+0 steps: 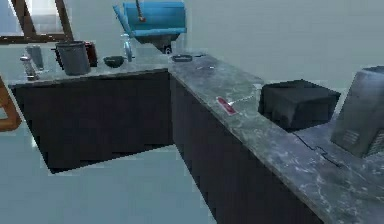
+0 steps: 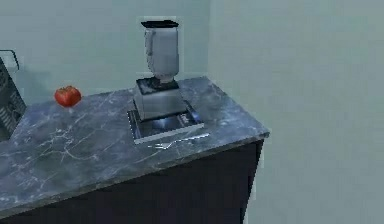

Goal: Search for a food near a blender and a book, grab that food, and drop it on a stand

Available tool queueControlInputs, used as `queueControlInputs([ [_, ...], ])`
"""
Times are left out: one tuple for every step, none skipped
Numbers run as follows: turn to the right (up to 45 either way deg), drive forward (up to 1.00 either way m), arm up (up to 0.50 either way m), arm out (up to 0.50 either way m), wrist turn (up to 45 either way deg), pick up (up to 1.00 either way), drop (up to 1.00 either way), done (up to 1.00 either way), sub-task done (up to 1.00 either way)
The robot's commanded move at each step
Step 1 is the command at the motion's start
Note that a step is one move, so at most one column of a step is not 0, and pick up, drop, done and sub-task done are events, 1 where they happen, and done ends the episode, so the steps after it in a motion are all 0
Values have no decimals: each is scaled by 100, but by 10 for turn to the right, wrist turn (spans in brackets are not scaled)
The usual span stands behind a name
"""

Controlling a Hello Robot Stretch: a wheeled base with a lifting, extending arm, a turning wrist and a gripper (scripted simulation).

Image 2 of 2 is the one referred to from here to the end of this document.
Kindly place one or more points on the dark book with white edge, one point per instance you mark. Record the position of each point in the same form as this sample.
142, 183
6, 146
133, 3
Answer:
166, 128

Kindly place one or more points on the red tomato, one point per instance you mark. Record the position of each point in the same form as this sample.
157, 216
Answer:
68, 96

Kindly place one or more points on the grey blender with black lid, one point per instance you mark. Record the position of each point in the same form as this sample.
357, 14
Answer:
160, 66

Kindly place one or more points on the dark cabinet with marble worktop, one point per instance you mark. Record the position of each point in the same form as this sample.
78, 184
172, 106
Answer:
100, 150

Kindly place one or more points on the black ribbed appliance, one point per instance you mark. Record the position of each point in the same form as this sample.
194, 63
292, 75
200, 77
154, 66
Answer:
8, 100

